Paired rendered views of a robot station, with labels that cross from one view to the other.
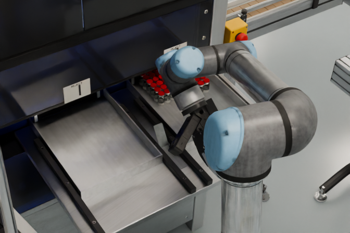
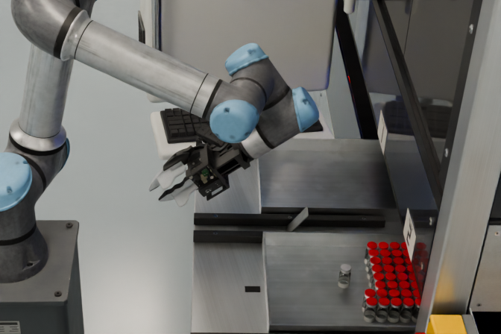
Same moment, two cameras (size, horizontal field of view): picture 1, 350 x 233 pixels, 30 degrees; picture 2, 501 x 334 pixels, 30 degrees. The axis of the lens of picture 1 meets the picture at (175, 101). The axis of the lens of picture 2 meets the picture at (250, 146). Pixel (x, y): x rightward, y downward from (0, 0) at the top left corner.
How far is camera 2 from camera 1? 243 cm
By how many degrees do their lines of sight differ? 87
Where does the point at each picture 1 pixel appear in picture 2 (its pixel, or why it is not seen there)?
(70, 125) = (379, 177)
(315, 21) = not seen: outside the picture
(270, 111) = not seen: outside the picture
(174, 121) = (325, 259)
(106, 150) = (315, 188)
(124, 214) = not seen: hidden behind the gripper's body
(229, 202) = not seen: hidden behind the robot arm
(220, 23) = (432, 276)
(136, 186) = (242, 188)
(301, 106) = not seen: outside the picture
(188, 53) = (245, 48)
